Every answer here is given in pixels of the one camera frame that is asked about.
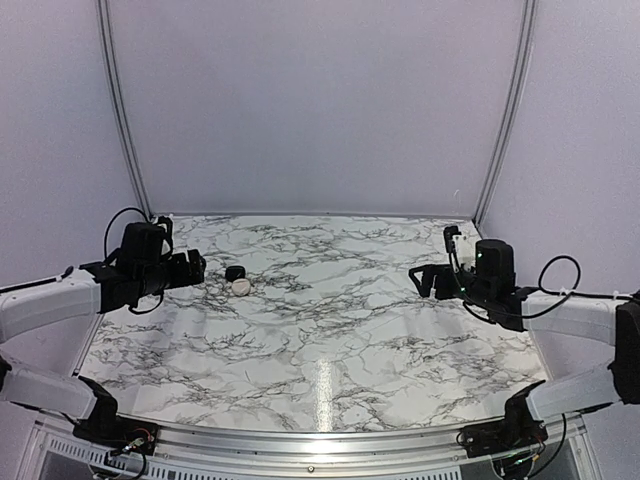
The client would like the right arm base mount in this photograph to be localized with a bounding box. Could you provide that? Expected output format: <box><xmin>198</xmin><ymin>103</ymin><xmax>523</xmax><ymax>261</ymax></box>
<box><xmin>456</xmin><ymin>381</ymin><xmax>548</xmax><ymax>458</ymax></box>

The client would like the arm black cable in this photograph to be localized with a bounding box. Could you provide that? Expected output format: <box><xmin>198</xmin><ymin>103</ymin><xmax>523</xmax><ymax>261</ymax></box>
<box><xmin>0</xmin><ymin>207</ymin><xmax>166</xmax><ymax>315</ymax></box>
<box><xmin>447</xmin><ymin>247</ymin><xmax>640</xmax><ymax>326</ymax></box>

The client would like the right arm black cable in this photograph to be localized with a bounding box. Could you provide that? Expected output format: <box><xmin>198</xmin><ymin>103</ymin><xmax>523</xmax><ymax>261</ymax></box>
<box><xmin>447</xmin><ymin>247</ymin><xmax>640</xmax><ymax>326</ymax></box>

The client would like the white round charging case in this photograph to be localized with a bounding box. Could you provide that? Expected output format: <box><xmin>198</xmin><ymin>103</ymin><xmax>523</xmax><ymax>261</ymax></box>
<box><xmin>231</xmin><ymin>278</ymin><xmax>252</xmax><ymax>297</ymax></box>

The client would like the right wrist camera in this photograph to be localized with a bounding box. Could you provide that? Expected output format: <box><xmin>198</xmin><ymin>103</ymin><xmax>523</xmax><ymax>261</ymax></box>
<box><xmin>443</xmin><ymin>225</ymin><xmax>479</xmax><ymax>273</ymax></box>

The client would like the aluminium corner post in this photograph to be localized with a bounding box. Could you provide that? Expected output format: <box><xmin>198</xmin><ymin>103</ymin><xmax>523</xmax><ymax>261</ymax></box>
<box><xmin>95</xmin><ymin>0</ymin><xmax>153</xmax><ymax>217</ymax></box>
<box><xmin>472</xmin><ymin>0</ymin><xmax>539</xmax><ymax>231</ymax></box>

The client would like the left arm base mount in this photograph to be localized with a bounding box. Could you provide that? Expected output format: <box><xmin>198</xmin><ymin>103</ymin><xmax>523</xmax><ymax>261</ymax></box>
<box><xmin>72</xmin><ymin>390</ymin><xmax>159</xmax><ymax>455</ymax></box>

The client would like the black earbud charging case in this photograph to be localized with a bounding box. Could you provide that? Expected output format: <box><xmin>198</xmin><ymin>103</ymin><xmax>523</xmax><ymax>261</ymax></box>
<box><xmin>224</xmin><ymin>265</ymin><xmax>246</xmax><ymax>282</ymax></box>

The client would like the left aluminium corner post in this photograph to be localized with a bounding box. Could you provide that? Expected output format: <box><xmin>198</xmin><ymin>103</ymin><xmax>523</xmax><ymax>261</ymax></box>
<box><xmin>95</xmin><ymin>0</ymin><xmax>153</xmax><ymax>217</ymax></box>

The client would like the right aluminium corner post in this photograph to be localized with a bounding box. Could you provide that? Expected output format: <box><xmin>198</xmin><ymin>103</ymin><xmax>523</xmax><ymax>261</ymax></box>
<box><xmin>472</xmin><ymin>0</ymin><xmax>539</xmax><ymax>231</ymax></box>

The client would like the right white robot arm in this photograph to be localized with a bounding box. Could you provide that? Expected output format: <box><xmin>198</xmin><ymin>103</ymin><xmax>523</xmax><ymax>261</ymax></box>
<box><xmin>408</xmin><ymin>233</ymin><xmax>639</xmax><ymax>448</ymax></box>

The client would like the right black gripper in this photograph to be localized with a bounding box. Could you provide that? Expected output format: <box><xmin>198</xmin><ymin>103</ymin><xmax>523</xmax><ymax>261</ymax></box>
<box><xmin>409</xmin><ymin>264</ymin><xmax>494</xmax><ymax>309</ymax></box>

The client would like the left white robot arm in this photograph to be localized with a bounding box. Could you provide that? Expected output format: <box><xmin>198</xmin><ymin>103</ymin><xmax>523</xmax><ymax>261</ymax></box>
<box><xmin>1</xmin><ymin>217</ymin><xmax>206</xmax><ymax>445</ymax></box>

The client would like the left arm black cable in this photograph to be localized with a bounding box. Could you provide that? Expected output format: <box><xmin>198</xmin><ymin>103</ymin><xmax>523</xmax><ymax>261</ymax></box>
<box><xmin>0</xmin><ymin>207</ymin><xmax>166</xmax><ymax>315</ymax></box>

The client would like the aluminium front rail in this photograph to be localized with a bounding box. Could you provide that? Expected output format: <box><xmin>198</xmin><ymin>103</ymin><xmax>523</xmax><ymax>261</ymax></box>
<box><xmin>16</xmin><ymin>414</ymin><xmax>603</xmax><ymax>479</ymax></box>

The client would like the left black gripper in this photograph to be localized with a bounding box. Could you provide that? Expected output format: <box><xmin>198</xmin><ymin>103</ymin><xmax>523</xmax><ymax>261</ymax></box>
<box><xmin>135</xmin><ymin>248</ymin><xmax>205</xmax><ymax>298</ymax></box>

